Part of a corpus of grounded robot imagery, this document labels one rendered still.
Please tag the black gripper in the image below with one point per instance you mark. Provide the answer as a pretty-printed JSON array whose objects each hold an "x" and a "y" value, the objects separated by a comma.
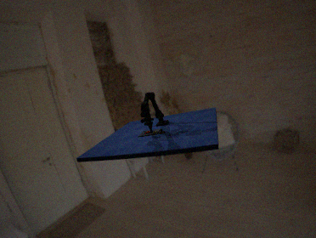
[{"x": 149, "y": 121}]

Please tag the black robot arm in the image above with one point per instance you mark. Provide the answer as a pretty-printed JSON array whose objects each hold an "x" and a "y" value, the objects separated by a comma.
[{"x": 145, "y": 111}]

